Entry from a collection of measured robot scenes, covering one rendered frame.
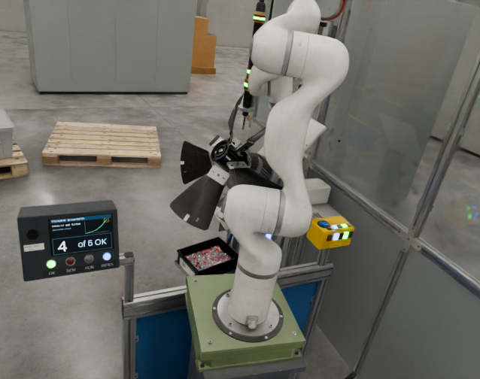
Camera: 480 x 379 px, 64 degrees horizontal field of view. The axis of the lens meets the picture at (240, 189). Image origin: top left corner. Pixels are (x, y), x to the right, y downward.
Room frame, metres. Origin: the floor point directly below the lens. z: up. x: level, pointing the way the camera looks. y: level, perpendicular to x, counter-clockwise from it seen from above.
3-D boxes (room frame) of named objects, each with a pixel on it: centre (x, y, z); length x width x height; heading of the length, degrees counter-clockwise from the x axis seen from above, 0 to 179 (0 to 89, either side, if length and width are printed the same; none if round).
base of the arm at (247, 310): (0.89, -0.08, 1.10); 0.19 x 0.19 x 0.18
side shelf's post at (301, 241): (1.94, -0.41, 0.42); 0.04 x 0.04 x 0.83; 28
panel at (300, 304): (1.22, -0.05, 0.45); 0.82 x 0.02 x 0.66; 118
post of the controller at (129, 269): (1.02, 0.33, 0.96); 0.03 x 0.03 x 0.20; 28
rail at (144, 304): (1.22, -0.05, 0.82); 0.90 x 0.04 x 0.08; 118
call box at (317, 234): (1.40, -0.40, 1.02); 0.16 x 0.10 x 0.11; 118
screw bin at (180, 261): (1.33, 0.09, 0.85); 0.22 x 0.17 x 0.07; 132
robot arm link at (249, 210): (0.89, -0.05, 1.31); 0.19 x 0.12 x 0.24; 91
